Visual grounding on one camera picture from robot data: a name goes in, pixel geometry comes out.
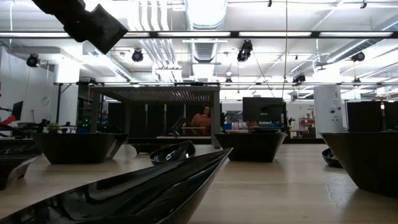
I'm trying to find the black overhead beam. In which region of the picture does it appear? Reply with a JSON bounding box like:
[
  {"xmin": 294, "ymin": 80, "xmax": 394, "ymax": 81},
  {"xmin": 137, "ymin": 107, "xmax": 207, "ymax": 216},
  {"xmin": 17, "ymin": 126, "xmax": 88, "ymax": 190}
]
[{"xmin": 0, "ymin": 30, "xmax": 398, "ymax": 39}]

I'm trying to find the person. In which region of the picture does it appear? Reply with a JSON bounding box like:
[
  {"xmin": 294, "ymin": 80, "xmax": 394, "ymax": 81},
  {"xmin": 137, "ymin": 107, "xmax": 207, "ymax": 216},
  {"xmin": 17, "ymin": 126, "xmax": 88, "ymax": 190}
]
[{"xmin": 190, "ymin": 105, "xmax": 213, "ymax": 137}]

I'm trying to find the white round pillar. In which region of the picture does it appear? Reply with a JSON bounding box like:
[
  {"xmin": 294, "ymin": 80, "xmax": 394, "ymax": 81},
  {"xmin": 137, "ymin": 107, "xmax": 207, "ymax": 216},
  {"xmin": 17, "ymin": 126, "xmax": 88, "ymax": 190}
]
[{"xmin": 313, "ymin": 84, "xmax": 345, "ymax": 134}]

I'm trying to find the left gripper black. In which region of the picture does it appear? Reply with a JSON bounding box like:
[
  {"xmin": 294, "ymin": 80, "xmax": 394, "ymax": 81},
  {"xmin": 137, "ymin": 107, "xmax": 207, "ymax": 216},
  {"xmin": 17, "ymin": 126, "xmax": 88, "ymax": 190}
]
[{"xmin": 63, "ymin": 4, "xmax": 129, "ymax": 55}]

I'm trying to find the black horizontal rail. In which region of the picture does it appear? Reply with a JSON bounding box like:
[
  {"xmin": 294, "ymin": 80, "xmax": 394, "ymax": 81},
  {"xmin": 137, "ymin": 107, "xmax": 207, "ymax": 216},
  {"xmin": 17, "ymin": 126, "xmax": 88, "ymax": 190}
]
[{"xmin": 52, "ymin": 81, "xmax": 398, "ymax": 86}]

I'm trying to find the black computer monitor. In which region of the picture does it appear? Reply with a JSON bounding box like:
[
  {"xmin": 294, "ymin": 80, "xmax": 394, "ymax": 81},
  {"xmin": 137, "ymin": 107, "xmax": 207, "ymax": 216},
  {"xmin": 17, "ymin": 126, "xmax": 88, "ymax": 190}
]
[
  {"xmin": 346, "ymin": 100, "xmax": 398, "ymax": 133},
  {"xmin": 242, "ymin": 96, "xmax": 287, "ymax": 124},
  {"xmin": 11, "ymin": 100, "xmax": 24, "ymax": 122}
]

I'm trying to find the teardrop shaped black plate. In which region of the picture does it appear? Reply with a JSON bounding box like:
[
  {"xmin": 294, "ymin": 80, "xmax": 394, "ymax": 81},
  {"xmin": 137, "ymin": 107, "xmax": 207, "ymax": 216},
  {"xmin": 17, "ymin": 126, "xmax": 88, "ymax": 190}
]
[
  {"xmin": 321, "ymin": 147, "xmax": 343, "ymax": 169},
  {"xmin": 0, "ymin": 147, "xmax": 233, "ymax": 224},
  {"xmin": 149, "ymin": 140, "xmax": 197, "ymax": 166}
]

